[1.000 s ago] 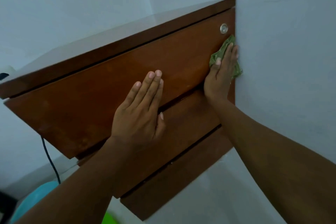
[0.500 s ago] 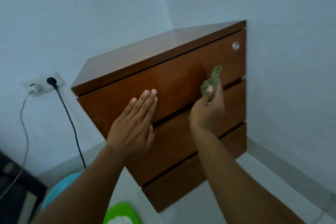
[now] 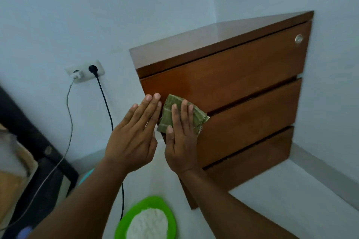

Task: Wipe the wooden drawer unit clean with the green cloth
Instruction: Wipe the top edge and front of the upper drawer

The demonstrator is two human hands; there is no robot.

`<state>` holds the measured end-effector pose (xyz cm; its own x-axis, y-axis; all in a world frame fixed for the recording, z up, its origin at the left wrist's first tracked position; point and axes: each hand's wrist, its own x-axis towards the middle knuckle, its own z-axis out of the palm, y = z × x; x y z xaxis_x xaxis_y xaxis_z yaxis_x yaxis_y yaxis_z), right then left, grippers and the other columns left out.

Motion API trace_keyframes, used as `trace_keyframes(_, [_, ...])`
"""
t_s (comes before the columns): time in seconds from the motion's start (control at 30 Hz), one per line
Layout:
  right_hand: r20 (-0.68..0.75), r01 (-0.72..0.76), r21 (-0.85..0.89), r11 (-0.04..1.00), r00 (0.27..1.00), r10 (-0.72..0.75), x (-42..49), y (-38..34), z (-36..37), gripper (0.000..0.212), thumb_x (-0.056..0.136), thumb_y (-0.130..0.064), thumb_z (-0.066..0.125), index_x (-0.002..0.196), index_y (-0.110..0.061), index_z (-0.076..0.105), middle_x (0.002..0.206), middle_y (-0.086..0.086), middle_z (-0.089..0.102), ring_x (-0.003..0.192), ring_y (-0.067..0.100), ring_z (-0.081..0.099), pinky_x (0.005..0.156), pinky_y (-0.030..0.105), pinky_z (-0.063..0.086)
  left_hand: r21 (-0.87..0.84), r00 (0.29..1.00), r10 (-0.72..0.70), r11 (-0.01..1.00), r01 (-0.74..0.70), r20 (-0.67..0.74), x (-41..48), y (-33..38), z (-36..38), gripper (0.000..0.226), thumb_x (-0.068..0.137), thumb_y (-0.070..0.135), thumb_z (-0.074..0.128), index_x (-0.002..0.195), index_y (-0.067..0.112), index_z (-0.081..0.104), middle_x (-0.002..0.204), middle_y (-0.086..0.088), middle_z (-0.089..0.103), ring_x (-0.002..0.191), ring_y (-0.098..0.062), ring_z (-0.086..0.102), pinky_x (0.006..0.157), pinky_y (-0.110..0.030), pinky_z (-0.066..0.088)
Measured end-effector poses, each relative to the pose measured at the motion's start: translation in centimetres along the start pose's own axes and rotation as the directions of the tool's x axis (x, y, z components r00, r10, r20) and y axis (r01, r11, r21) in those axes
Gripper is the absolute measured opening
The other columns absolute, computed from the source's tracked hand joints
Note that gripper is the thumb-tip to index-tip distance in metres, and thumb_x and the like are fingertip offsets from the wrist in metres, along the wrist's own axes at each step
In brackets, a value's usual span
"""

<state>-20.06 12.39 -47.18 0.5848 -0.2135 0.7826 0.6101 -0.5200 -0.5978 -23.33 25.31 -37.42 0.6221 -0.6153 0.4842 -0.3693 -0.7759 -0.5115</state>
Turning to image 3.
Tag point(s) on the person's right hand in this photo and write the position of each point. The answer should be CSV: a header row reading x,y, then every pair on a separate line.
x,y
182,146

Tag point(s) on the person's left hand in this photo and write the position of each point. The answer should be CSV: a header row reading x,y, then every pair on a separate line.
x,y
131,140

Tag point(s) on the green striped cleaning cloth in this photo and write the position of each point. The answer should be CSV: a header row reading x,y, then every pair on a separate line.
x,y
167,115

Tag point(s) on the person's left forearm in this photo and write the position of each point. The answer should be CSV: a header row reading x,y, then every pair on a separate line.
x,y
81,205

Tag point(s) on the brown wooden drawer cabinet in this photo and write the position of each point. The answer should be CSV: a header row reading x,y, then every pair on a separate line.
x,y
196,34

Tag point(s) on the light blue plastic plate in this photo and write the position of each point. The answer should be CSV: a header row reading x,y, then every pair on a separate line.
x,y
87,175

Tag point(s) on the bright green plastic plate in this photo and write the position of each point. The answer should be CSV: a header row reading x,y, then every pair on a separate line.
x,y
157,201

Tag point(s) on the brown wooden drawer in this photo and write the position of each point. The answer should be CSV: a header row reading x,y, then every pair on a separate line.
x,y
252,118
252,160

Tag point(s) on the white charger adapter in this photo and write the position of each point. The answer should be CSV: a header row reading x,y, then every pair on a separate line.
x,y
78,75

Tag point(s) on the white powder heap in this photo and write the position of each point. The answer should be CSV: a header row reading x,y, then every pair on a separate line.
x,y
147,224

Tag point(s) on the clear plastic water bottle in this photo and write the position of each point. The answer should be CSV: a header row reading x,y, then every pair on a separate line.
x,y
24,233

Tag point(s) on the silver drawer lock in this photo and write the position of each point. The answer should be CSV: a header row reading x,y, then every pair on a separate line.
x,y
299,38

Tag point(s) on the white wall socket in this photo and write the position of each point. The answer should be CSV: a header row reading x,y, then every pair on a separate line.
x,y
99,70

